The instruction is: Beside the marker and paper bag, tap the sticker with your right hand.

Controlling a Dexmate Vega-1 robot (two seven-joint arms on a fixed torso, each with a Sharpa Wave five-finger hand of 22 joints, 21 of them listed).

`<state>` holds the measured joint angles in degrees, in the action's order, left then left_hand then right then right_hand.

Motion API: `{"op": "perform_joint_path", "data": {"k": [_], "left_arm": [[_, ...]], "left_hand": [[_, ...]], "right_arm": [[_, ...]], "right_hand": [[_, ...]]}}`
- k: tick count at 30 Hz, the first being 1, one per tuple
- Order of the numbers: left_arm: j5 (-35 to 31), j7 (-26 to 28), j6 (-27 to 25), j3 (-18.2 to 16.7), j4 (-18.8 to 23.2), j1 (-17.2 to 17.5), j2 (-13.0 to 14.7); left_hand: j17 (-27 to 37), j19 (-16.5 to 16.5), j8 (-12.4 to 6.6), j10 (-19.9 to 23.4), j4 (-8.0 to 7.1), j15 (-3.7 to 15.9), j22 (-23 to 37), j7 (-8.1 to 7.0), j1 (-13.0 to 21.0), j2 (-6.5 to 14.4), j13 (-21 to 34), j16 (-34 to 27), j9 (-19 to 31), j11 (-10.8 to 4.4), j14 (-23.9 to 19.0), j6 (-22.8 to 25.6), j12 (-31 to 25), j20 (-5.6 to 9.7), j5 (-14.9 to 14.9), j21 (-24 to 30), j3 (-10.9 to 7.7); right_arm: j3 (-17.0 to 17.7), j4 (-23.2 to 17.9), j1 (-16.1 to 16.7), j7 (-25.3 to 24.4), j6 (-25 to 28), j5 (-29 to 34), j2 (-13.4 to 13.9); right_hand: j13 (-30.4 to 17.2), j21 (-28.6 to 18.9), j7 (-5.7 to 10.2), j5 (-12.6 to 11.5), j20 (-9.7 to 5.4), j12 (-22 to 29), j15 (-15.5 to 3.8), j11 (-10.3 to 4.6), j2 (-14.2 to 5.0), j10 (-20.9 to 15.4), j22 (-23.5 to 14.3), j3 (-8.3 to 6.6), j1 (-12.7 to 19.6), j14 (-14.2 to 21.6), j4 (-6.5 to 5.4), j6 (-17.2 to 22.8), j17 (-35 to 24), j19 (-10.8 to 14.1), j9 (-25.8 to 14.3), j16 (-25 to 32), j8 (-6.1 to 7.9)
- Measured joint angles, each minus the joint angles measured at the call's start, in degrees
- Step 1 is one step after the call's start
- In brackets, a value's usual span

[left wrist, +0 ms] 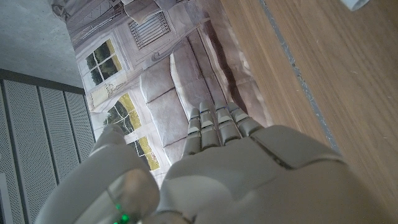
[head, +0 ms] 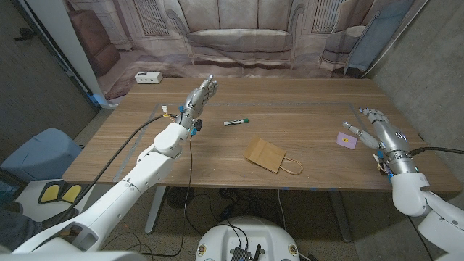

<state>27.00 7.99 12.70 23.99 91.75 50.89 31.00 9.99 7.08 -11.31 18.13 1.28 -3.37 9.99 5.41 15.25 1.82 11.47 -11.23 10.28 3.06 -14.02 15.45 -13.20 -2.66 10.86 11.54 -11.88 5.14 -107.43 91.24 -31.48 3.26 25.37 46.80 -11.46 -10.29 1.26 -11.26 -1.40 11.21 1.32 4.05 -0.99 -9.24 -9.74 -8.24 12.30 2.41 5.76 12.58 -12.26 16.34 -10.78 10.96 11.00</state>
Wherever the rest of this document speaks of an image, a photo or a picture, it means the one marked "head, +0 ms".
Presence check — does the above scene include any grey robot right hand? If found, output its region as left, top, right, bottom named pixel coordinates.
left=342, top=107, right=420, bottom=177

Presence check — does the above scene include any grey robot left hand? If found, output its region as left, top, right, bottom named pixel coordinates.
left=177, top=74, right=220, bottom=137

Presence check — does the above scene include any purple sticker sheet yellow dot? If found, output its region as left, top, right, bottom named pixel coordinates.
left=336, top=130, right=359, bottom=150

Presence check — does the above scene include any white marker with green cap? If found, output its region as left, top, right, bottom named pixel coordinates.
left=223, top=117, right=250, bottom=127

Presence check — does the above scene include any brown paper bag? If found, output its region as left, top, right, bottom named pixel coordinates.
left=243, top=136, right=305, bottom=176

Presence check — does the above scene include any white power box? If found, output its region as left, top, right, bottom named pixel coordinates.
left=134, top=71, right=163, bottom=85

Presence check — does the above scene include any printed sofa room backdrop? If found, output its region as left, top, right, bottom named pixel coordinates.
left=63, top=0, right=418, bottom=101

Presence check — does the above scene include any grey table leg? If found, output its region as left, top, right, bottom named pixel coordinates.
left=328, top=191, right=353, bottom=243

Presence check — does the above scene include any round black floor disc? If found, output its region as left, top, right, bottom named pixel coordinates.
left=167, top=186, right=195, bottom=210

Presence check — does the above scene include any blue tape piece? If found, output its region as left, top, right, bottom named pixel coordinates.
left=88, top=93, right=106, bottom=107

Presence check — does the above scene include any white table leg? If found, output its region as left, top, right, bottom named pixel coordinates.
left=144, top=186, right=167, bottom=234

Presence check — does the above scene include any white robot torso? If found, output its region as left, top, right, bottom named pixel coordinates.
left=195, top=216, right=301, bottom=261

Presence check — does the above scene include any black electronics module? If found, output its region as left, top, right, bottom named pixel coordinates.
left=230, top=244, right=262, bottom=261

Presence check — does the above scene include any blue padded chair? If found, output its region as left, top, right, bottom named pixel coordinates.
left=0, top=127, right=83, bottom=184

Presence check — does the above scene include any yellow black foot pedal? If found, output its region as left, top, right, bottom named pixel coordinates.
left=38, top=181, right=83, bottom=204

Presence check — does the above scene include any person in blue jeans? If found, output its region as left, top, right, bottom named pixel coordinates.
left=0, top=201, right=79, bottom=251

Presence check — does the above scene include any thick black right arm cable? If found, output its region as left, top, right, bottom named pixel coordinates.
left=409, top=146, right=464, bottom=157

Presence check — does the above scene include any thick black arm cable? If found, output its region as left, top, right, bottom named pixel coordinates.
left=409, top=146, right=464, bottom=157
left=46, top=114, right=181, bottom=225

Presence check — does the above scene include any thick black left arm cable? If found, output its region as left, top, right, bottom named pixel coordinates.
left=46, top=114, right=181, bottom=225

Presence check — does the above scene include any thin black left wrist cable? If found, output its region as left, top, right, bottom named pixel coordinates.
left=141, top=134, right=195, bottom=258

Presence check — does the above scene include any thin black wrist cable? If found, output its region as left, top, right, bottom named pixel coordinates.
left=141, top=134, right=195, bottom=258
left=407, top=215, right=434, bottom=261

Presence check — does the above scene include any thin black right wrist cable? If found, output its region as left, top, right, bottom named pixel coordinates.
left=407, top=215, right=434, bottom=261

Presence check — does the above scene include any white floor cable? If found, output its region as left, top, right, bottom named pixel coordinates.
left=277, top=190, right=288, bottom=231

